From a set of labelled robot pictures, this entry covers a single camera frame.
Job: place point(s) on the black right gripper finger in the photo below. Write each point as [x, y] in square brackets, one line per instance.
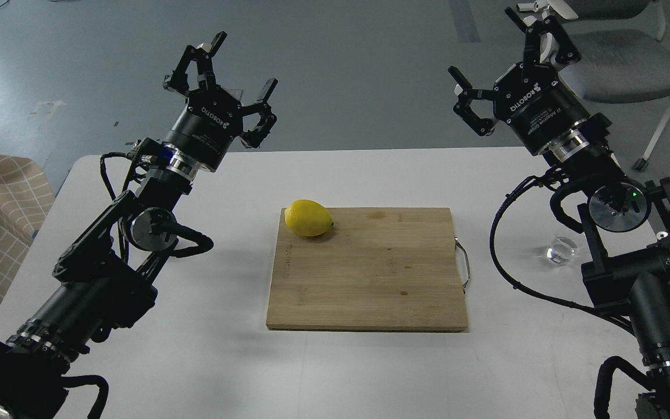
[465, 97]
[546, 41]

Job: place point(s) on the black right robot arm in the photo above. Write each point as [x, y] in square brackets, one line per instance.
[626, 223]

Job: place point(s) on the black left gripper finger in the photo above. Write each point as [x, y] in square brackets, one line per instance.
[267, 119]
[201, 56]

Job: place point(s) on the grey office chair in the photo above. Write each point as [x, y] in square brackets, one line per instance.
[621, 66]

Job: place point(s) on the yellow lemon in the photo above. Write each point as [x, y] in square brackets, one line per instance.
[307, 218]

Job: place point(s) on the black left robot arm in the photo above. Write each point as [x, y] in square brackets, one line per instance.
[106, 276]

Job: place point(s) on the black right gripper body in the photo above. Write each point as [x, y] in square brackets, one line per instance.
[536, 105]

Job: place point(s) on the clear glass measuring cup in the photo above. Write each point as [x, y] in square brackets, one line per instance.
[561, 251]

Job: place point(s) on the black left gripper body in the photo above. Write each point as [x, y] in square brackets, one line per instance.
[206, 127]

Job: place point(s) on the wooden cutting board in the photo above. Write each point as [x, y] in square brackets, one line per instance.
[376, 270]

